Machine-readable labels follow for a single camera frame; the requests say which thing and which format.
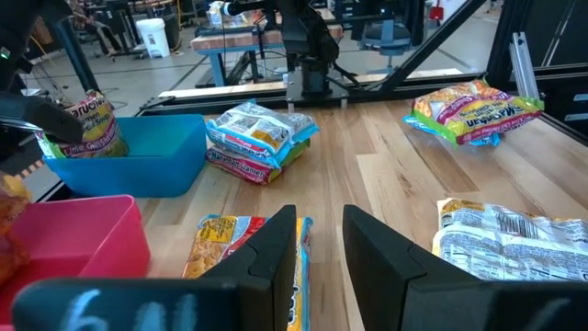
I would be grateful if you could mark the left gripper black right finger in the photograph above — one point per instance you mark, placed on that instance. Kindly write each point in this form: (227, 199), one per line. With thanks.
(390, 294)

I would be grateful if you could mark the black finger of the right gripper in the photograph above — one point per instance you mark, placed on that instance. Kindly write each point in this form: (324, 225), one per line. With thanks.
(46, 122)

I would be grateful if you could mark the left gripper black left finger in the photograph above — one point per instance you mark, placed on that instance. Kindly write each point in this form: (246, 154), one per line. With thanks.
(257, 285)

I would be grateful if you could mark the lime chili shrimp ramen packet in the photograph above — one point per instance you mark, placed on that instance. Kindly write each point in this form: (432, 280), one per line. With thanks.
(96, 133)
(239, 166)
(473, 110)

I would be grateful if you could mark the black hazard-striped floor mat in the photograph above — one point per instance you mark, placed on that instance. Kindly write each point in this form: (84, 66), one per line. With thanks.
(30, 168)

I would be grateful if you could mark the blue plastic bin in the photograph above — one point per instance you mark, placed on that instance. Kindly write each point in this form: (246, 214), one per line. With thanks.
(151, 165)

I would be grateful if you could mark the pink plastic bin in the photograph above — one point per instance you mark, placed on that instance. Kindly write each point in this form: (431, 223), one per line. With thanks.
(78, 239)

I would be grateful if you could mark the white plastic bucket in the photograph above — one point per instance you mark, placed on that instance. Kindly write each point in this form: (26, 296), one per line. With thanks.
(153, 37)

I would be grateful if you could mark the wooden workbench with blue legs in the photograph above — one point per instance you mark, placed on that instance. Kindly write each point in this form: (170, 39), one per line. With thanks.
(239, 42)

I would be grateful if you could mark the grey office chair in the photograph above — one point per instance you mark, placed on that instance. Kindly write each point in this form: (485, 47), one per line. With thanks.
(386, 37)

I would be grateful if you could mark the silver aluminium extrusion piece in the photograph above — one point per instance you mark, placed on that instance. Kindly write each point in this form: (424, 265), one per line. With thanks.
(523, 64)

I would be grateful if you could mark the black equipment case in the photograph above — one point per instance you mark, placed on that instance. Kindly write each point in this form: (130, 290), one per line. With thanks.
(565, 46)

